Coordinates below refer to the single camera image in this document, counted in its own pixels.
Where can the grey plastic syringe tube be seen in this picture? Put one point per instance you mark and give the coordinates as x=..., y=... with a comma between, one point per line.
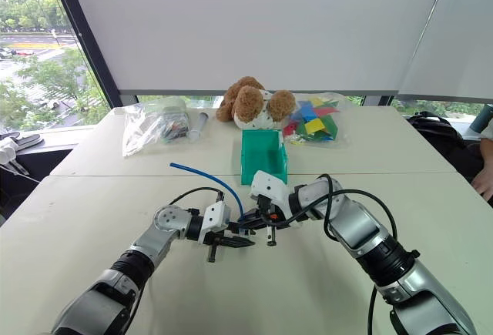
x=199, y=124

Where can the bag of coloured blocks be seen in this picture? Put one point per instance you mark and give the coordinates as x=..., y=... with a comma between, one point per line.
x=314, y=119

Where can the dark green bottle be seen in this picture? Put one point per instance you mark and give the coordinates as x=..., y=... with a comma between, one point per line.
x=483, y=117

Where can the bystander bare hand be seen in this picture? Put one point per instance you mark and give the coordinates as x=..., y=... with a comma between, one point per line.
x=484, y=185

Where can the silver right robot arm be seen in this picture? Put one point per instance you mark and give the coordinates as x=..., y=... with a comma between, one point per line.
x=358, y=227

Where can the black backpack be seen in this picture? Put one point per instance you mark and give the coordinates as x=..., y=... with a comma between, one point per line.
x=443, y=131

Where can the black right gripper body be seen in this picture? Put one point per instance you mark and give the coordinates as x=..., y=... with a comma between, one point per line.
x=267, y=212

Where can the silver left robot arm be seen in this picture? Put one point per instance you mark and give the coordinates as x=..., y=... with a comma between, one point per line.
x=161, y=240

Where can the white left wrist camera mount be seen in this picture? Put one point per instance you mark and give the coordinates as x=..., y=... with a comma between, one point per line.
x=214, y=217

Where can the clear bag of small items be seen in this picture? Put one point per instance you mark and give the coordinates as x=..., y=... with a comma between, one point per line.
x=161, y=123

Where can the brown plush dog toy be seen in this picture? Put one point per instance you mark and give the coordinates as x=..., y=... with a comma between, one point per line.
x=246, y=102

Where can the black sandal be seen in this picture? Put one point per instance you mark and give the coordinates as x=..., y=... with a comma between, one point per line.
x=25, y=140

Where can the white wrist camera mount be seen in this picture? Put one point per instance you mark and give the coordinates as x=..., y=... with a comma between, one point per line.
x=269, y=186
x=214, y=217

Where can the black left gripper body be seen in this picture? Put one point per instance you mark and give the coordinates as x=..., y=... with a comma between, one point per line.
x=211, y=239

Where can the narrow white roller blind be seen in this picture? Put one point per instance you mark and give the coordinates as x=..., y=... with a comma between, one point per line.
x=454, y=42

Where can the dark window frame post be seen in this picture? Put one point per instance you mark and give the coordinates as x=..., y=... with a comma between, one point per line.
x=90, y=42

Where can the large white roller blind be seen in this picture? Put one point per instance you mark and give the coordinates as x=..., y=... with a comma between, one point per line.
x=250, y=23

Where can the green plastic bin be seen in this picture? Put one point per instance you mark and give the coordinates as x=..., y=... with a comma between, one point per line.
x=265, y=158

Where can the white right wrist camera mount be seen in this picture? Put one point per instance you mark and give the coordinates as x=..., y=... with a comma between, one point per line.
x=269, y=186

